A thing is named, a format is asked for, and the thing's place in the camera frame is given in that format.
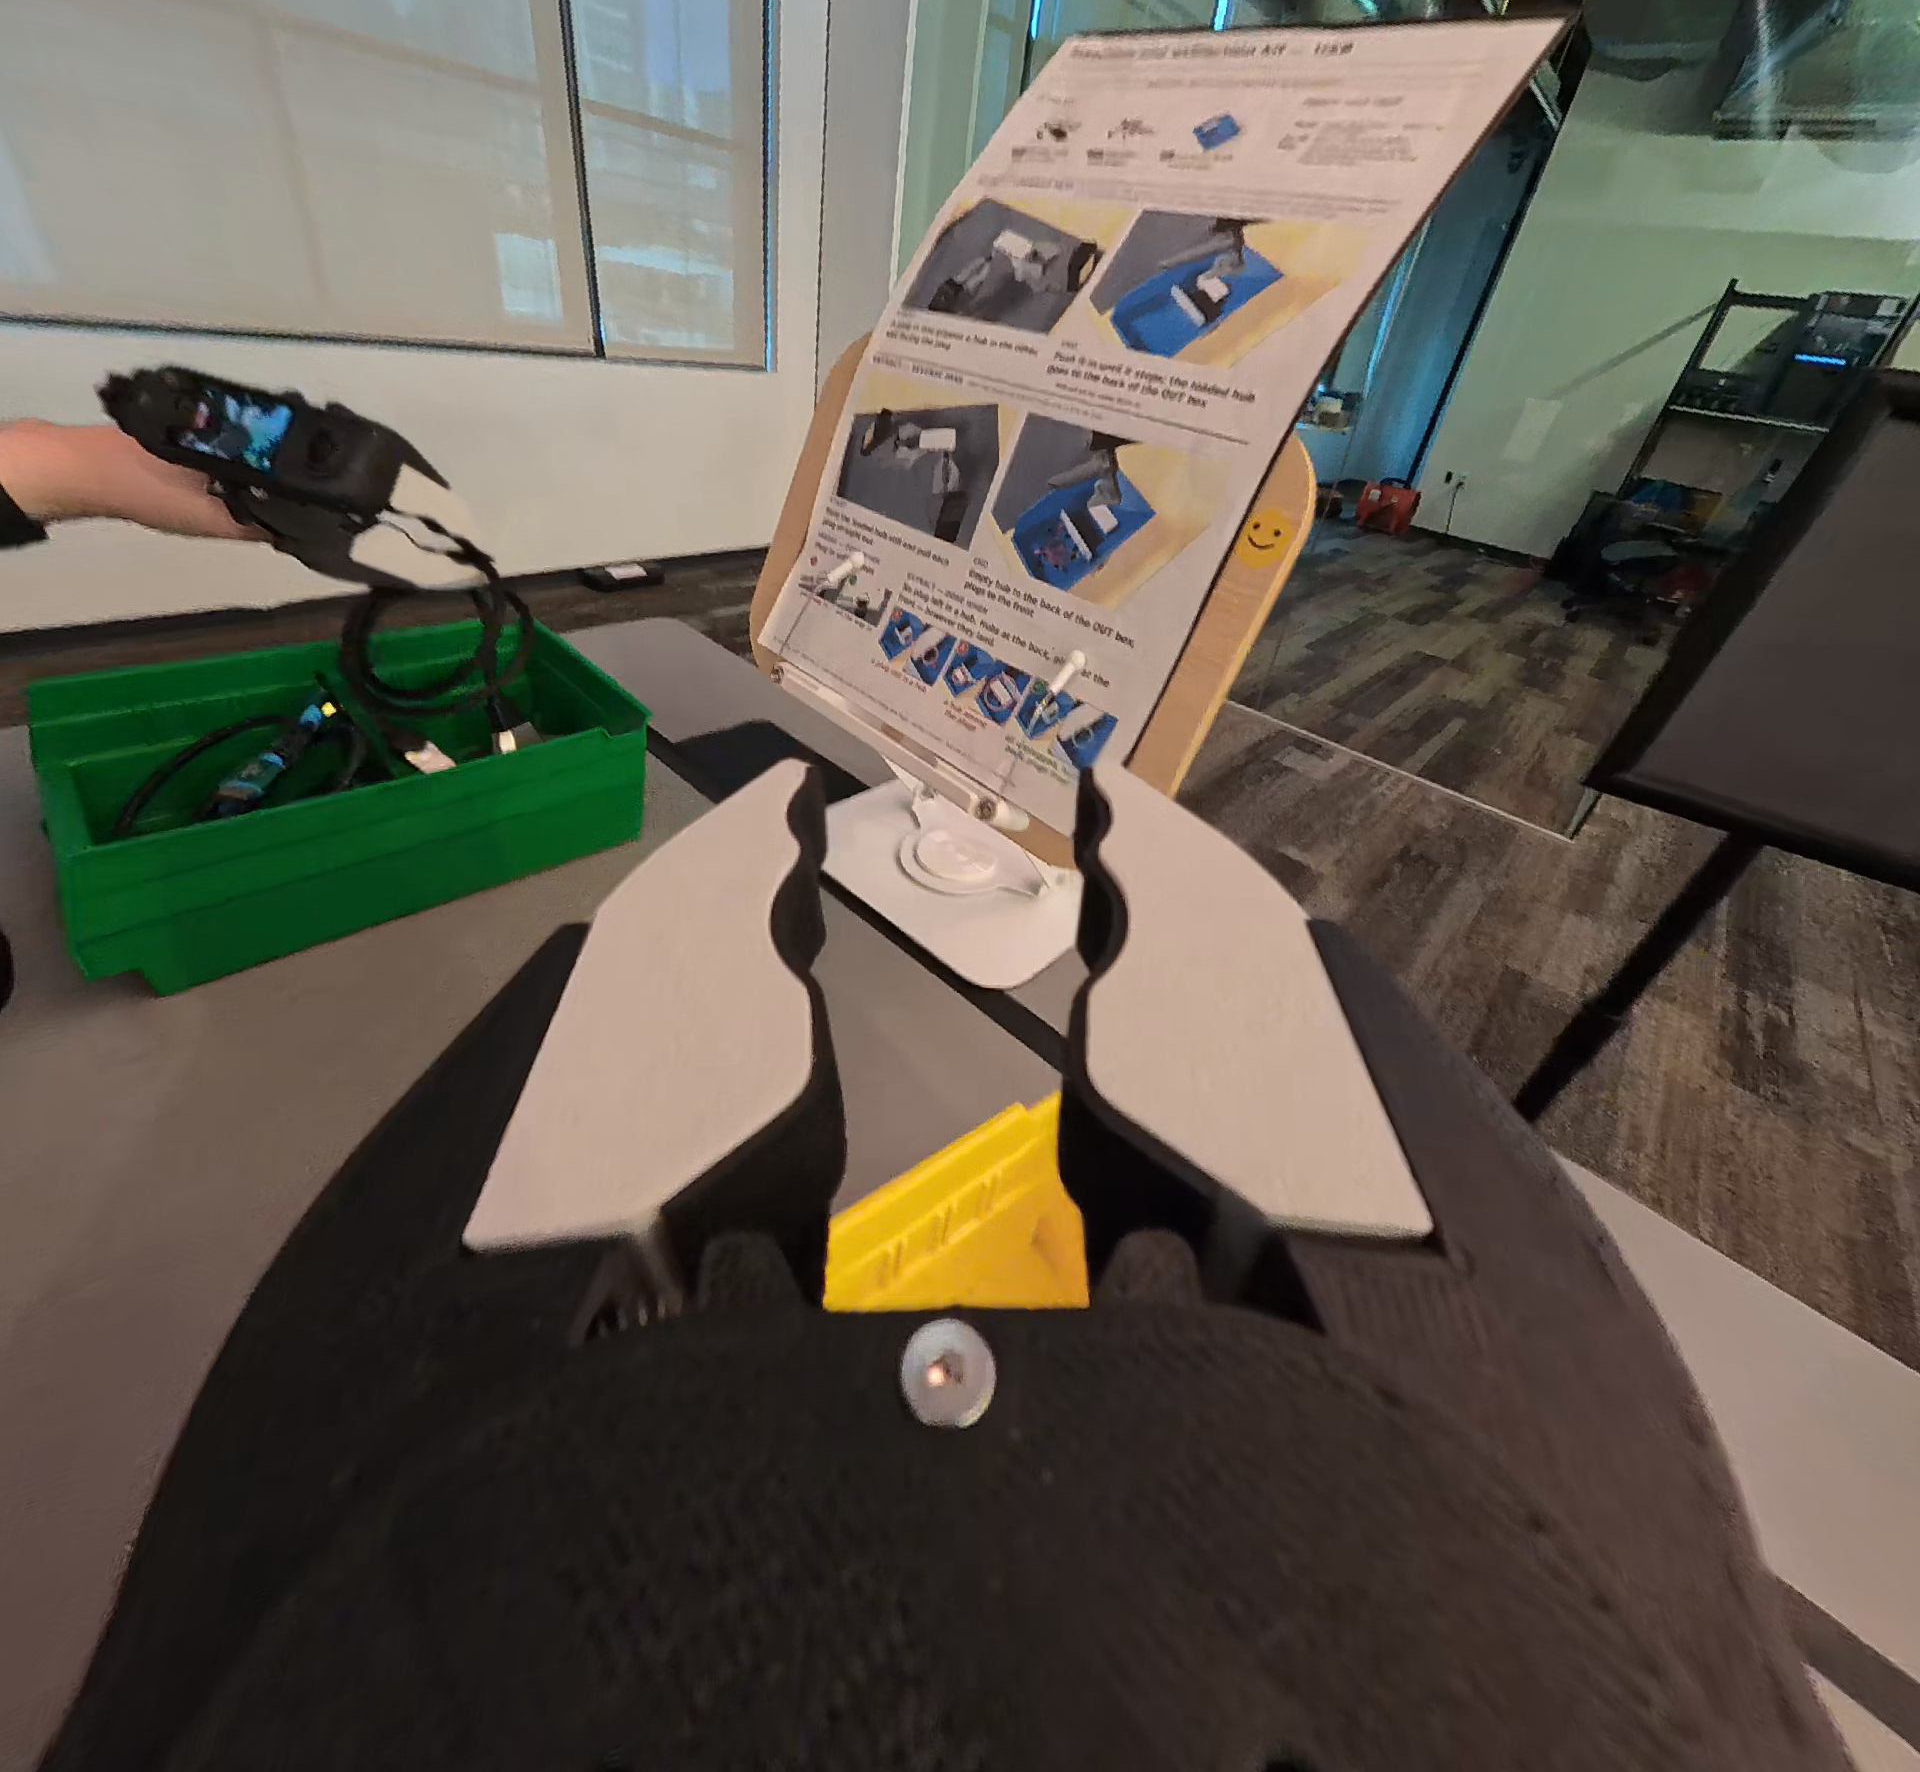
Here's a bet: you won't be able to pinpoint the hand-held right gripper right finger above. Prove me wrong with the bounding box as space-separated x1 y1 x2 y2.
1056 754 1441 1248

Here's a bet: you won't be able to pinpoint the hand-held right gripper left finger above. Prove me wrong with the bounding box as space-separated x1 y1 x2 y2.
466 760 845 1256

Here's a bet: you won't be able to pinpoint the black cable with silver plug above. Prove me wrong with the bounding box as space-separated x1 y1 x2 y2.
338 539 548 776

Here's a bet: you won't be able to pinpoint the braided hdmi cable green plugs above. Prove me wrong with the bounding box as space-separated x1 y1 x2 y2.
116 698 378 838

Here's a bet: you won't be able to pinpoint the yellow plastic bin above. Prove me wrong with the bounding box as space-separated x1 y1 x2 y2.
823 1092 1094 1313

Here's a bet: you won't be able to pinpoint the green plastic bin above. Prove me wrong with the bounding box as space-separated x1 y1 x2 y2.
26 618 655 999

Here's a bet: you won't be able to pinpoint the person's left hand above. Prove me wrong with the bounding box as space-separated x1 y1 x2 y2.
0 416 272 550

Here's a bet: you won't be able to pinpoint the black mat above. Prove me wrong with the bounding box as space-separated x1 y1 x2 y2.
668 717 826 809

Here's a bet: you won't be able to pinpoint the white stand base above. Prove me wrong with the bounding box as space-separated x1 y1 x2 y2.
819 769 1089 996

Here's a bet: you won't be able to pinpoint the instruction sheet on stand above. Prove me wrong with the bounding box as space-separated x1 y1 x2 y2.
747 334 1321 815

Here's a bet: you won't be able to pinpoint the black monitor on stand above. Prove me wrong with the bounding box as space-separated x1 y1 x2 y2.
1517 368 1920 1127

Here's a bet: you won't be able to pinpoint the printed instruction sheet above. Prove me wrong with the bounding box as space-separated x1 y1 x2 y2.
757 18 1572 769

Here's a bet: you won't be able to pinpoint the black shelf rack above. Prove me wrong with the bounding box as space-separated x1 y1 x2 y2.
1620 283 1917 575

